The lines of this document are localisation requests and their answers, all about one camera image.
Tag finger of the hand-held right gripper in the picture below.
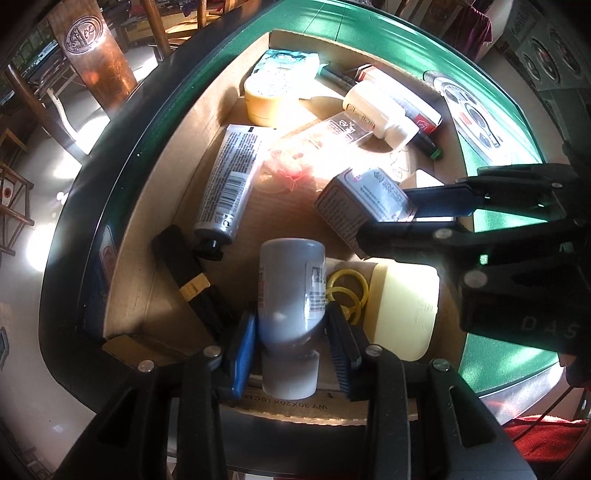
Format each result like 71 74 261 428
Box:
355 217 465 261
404 178 492 219

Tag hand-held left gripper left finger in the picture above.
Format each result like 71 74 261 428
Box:
60 311 259 480

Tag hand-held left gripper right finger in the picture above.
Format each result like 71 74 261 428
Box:
325 302 536 480

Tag small white box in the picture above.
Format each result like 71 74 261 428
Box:
313 167 419 254

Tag black marker with green cap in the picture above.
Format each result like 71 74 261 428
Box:
321 64 445 161

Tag gold scissors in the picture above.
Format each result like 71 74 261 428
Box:
325 269 371 326

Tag wide white bottle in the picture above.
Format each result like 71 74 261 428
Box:
257 237 327 401

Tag cream power bank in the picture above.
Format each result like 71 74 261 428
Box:
362 262 440 361

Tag grey box with red end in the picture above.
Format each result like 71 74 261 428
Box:
356 65 443 136

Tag black packet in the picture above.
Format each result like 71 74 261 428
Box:
151 225 241 344

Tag slim white bottle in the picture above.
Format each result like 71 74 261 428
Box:
342 82 420 149

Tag clear case with red item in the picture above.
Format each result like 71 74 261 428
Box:
261 116 374 195

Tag shallow cardboard box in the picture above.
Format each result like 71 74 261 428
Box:
102 29 476 418

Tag grey tube with black cap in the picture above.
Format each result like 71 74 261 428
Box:
193 124 260 261

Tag yellow tape roll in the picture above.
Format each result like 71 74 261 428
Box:
244 73 296 127

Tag teal cartoon printed box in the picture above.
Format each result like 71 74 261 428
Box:
249 48 320 100

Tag round dice control panel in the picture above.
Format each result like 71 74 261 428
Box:
422 71 505 149

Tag red garment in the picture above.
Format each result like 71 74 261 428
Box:
502 414 591 462

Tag maroon cloth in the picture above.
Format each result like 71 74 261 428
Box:
455 0 494 61

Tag printed carton with round pictures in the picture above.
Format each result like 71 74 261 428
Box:
502 4 591 139

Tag dark wooden chair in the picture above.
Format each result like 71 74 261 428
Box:
402 0 462 33

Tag bamboo stool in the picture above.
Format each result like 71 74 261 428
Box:
0 129 35 259

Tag white curved table leg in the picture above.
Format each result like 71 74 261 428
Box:
44 88 93 155

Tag wooden chair with carved medallion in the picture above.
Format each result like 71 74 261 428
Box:
2 0 139 153

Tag black cable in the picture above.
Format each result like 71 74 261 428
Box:
512 385 578 439

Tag wooden chair with curved rail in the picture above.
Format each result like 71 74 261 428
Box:
139 0 208 61

